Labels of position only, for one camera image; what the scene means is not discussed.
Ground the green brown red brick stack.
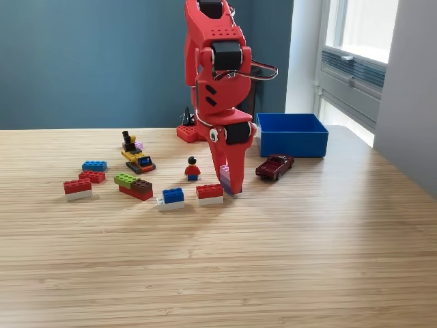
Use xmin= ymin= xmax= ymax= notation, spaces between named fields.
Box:
xmin=113 ymin=173 xmax=154 ymax=202

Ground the pink and purple brick stack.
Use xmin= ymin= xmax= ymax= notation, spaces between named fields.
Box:
xmin=219 ymin=164 xmax=244 ymax=197

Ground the red flat brick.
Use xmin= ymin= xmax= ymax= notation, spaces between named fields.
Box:
xmin=78 ymin=169 xmax=107 ymax=185

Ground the grey vent grille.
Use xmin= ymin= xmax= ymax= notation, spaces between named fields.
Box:
xmin=320 ymin=47 xmax=387 ymax=100

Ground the blue and white brick stack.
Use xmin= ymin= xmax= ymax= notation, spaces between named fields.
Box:
xmin=156 ymin=187 xmax=186 ymax=212

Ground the dark folded chair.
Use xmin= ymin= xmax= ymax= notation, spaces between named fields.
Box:
xmin=235 ymin=66 xmax=264 ymax=127

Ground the red and white brick stack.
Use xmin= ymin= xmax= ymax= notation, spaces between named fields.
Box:
xmin=195 ymin=183 xmax=225 ymax=206
xmin=63 ymin=178 xmax=94 ymax=202

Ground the dark red toy car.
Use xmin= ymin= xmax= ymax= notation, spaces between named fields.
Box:
xmin=255 ymin=153 xmax=295 ymax=181

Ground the window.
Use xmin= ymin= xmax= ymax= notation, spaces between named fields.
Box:
xmin=320 ymin=0 xmax=400 ymax=66

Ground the toy figure with red shirt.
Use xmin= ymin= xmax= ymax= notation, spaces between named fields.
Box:
xmin=184 ymin=156 xmax=203 ymax=182

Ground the blue plastic bin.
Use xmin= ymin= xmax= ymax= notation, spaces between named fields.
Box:
xmin=255 ymin=113 xmax=330 ymax=159

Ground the small yellow toy digger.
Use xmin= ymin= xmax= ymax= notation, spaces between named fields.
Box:
xmin=121 ymin=131 xmax=156 ymax=175

